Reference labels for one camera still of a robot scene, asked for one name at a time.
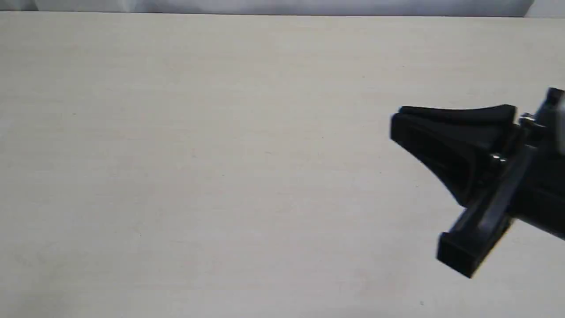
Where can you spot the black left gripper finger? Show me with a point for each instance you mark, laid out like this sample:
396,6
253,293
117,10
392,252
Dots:
460,154

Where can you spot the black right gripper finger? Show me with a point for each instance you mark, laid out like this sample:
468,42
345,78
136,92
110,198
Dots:
495,115

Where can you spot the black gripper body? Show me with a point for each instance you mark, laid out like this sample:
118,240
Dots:
530,188

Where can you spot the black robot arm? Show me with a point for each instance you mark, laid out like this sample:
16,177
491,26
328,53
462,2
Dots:
497,170

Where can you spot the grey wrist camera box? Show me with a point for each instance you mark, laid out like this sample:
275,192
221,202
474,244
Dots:
551,115

